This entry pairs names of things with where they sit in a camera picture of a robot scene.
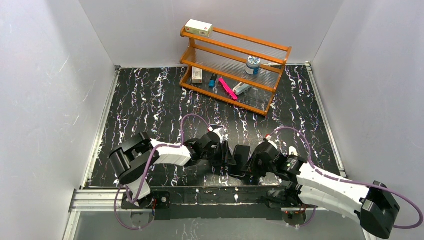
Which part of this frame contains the black phone case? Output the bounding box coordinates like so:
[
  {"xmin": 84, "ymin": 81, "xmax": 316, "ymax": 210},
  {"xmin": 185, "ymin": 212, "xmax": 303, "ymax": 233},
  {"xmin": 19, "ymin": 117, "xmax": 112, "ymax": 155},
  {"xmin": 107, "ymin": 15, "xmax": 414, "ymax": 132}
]
[{"xmin": 228, "ymin": 145, "xmax": 251, "ymax": 178}]

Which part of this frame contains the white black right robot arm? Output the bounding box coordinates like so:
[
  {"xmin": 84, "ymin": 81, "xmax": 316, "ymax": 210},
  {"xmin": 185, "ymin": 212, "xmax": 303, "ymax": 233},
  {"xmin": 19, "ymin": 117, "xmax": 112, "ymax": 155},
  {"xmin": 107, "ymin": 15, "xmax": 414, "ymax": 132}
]
[{"xmin": 234, "ymin": 141, "xmax": 400, "ymax": 239}]

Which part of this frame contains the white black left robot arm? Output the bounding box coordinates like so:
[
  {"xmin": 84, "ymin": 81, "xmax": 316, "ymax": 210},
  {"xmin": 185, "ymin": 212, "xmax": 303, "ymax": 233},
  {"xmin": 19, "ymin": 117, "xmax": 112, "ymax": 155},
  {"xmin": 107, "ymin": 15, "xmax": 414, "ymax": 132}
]
[{"xmin": 108, "ymin": 131, "xmax": 237, "ymax": 204}]

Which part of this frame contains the small white pink gadget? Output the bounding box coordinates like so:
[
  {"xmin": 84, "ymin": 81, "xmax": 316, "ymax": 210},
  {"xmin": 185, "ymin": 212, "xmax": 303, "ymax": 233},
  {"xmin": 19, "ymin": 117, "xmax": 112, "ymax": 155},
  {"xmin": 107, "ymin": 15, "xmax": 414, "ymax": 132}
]
[{"xmin": 288, "ymin": 146, "xmax": 299, "ymax": 157}]

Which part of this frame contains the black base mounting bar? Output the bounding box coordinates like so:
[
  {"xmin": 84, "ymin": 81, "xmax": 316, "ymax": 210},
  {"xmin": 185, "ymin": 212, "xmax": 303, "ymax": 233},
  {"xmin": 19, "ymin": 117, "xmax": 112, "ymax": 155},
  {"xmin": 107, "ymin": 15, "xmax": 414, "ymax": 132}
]
[{"xmin": 121, "ymin": 186, "xmax": 319, "ymax": 222}]

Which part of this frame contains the blue marker pen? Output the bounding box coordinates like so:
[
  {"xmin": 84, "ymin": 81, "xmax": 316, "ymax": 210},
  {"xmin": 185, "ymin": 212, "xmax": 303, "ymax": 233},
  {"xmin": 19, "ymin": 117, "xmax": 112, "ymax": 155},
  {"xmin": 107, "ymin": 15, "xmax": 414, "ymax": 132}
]
[{"xmin": 208, "ymin": 73, "xmax": 218, "ymax": 89}]

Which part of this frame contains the pink highlighter pen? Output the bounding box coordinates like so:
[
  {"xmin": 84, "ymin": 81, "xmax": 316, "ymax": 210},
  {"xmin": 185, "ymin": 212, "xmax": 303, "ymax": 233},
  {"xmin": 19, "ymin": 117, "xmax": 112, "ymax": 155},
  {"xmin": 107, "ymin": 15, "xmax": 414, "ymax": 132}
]
[{"xmin": 218, "ymin": 77, "xmax": 238, "ymax": 101}]

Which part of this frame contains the small white grey box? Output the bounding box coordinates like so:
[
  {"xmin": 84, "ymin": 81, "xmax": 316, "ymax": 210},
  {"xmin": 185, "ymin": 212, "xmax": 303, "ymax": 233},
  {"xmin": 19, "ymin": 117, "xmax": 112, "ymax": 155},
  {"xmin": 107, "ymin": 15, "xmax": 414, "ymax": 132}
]
[{"xmin": 191, "ymin": 67, "xmax": 203, "ymax": 84}]

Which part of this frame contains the orange wooden shelf rack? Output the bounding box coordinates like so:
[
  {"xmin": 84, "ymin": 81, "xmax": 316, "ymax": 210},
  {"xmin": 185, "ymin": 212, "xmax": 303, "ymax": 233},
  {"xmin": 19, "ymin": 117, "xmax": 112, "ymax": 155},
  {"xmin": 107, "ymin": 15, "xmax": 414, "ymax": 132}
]
[{"xmin": 179, "ymin": 27, "xmax": 292, "ymax": 116}]

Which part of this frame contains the blue white round jar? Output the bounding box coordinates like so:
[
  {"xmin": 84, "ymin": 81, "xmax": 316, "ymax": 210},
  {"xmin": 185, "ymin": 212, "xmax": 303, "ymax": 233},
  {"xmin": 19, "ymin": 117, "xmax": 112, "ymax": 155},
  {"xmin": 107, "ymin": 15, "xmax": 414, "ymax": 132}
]
[{"xmin": 245, "ymin": 56, "xmax": 262, "ymax": 75}]

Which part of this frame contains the white cardboard box red label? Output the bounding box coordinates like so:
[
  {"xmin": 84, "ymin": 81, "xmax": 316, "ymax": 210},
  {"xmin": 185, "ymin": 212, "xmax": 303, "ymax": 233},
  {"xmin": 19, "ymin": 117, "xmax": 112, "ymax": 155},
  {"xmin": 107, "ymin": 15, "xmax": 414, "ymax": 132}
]
[{"xmin": 184, "ymin": 19, "xmax": 214, "ymax": 37}]

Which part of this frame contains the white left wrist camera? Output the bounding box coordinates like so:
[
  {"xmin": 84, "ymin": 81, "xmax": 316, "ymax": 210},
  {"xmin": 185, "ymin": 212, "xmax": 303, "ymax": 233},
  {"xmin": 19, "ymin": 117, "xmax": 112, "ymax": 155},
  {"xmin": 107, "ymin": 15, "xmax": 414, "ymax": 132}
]
[{"xmin": 208, "ymin": 124, "xmax": 225, "ymax": 141}]

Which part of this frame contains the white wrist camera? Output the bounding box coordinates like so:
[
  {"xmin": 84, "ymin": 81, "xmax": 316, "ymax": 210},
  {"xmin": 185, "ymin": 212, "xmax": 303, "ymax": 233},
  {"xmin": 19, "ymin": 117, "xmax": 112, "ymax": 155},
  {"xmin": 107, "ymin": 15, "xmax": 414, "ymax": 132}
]
[
  {"xmin": 208, "ymin": 124, "xmax": 225, "ymax": 141},
  {"xmin": 264, "ymin": 134, "xmax": 279, "ymax": 150}
]

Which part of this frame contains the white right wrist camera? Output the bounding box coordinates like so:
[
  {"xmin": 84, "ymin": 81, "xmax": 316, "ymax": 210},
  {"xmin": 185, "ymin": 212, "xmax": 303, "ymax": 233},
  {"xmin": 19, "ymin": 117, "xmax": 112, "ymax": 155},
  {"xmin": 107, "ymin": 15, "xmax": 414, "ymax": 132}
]
[{"xmin": 264, "ymin": 134, "xmax": 279, "ymax": 150}]

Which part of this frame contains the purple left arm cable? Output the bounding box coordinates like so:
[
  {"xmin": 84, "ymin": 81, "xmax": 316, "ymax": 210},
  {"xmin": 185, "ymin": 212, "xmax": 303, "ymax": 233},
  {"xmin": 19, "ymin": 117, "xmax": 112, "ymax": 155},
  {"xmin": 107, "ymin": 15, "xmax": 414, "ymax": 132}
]
[{"xmin": 113, "ymin": 113, "xmax": 213, "ymax": 232}]

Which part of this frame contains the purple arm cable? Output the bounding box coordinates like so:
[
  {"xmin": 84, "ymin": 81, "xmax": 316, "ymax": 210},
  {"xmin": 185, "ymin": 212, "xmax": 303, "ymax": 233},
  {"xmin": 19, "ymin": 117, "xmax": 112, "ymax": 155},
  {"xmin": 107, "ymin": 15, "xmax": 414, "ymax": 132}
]
[
  {"xmin": 268, "ymin": 126, "xmax": 424, "ymax": 230},
  {"xmin": 113, "ymin": 113, "xmax": 213, "ymax": 232}
]

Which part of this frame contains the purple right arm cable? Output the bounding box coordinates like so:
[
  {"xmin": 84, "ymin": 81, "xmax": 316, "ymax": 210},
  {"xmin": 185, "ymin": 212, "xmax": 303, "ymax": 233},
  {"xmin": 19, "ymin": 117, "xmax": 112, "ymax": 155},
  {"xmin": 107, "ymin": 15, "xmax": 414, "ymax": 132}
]
[{"xmin": 268, "ymin": 126, "xmax": 424, "ymax": 230}]

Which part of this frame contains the aluminium rail frame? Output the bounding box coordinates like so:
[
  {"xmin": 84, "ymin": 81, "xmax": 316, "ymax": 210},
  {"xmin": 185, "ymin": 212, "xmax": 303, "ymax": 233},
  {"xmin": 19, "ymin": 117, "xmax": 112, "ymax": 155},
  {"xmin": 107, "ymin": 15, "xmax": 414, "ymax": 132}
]
[{"xmin": 62, "ymin": 61, "xmax": 379, "ymax": 240}]

